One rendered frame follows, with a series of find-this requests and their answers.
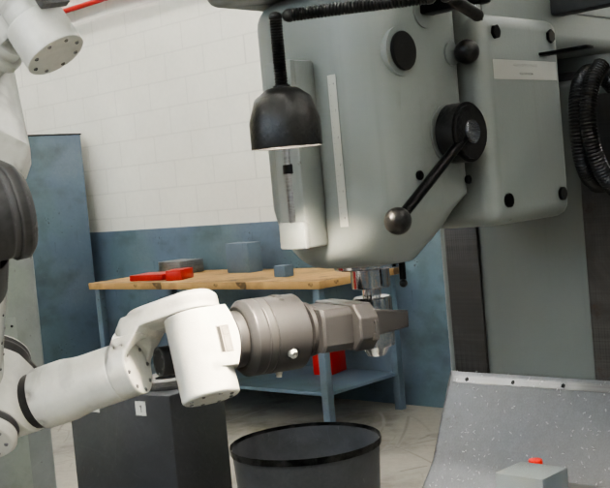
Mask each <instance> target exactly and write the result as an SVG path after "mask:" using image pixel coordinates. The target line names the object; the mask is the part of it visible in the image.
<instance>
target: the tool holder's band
mask: <svg viewBox="0 0 610 488"><path fill-rule="evenodd" d="M353 300H354V301H364V302H370V303H371V305H372V307H377V306H384V305H388V304H391V303H392V300H391V296H390V295H389V294H382V295H381V296H378V297H363V296H362V295H361V296H357V297H355V298H354V299H353Z"/></svg>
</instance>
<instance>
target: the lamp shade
mask: <svg viewBox="0 0 610 488"><path fill-rule="evenodd" d="M249 128H250V138H251V148H252V151H265V150H279V149H291V148H300V147H309V146H316V145H322V134H321V123H320V115H319V113H318V110H317V108H316V105H315V103H314V101H313V98H312V96H311V95H310V94H308V93H306V92H305V91H303V90H302V89H300V88H298V87H295V86H290V84H284V85H275V86H273V88H270V89H266V90H265V91H264V92H263V93H262V94H260V95H259V96H258V97H257V98H256V99H255V100H254V104H253V109H252V113H251V118H250V122H249Z"/></svg>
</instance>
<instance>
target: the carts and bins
mask: <svg viewBox="0 0 610 488"><path fill-rule="evenodd" d="M380 444H381V433H380V431H379V430H378V429H376V428H374V427H371V426H368V425H364V424H358V423H349V422H310V423H300V424H291V425H286V426H279V427H274V428H269V429H264V430H261V431H257V432H255V433H251V434H249V435H246V436H243V437H241V438H239V439H237V440H236V441H234V442H233V443H232V444H231V445H230V446H229V455H230V457H231V458H232V460H233V465H234V471H235V477H236V483H237V488H381V469H380Z"/></svg>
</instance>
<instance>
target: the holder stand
mask: <svg viewBox="0 0 610 488"><path fill-rule="evenodd" d="M72 429H73V439H74V449H75V458H76V476H77V486H78V488H232V482H231V472H230V461H229V442H228V432H227V422H226V412H225V401H221V402H217V403H213V404H209V405H204V406H199V407H185V406H183V405H182V402H181V397H180V393H179V389H178V384H177V380H176V376H175V375H170V376H164V377H159V376H158V375H157V374H154V375H152V386H151V389H150V391H149V392H147V393H145V394H142V395H139V396H137V397H134V398H131V399H128V400H125V401H122V402H119V403H116V404H113V405H110V406H107V407H104V408H101V409H98V410H95V411H93V412H91V413H89V414H87V415H85V416H84V417H82V418H80V419H77V420H74V421H72Z"/></svg>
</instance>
